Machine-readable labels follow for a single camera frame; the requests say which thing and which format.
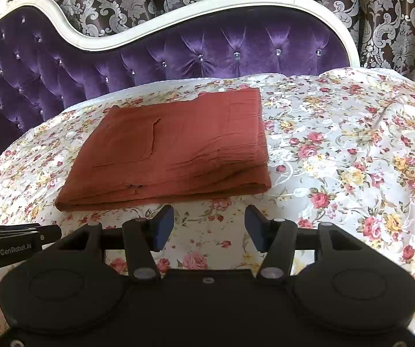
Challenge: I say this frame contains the rust red pants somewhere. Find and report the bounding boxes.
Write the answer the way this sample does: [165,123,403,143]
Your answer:
[55,87,272,212]

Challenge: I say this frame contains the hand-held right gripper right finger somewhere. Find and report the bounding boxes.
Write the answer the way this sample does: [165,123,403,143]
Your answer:
[245,204,363,283]

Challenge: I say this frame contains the purple tufted velvet headboard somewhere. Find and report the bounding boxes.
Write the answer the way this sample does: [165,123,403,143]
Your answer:
[0,0,362,189]

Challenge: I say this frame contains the white floral blanket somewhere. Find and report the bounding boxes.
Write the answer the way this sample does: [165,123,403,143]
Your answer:
[0,67,415,347]

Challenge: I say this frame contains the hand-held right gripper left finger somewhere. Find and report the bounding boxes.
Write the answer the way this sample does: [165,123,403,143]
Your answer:
[50,204,175,284]

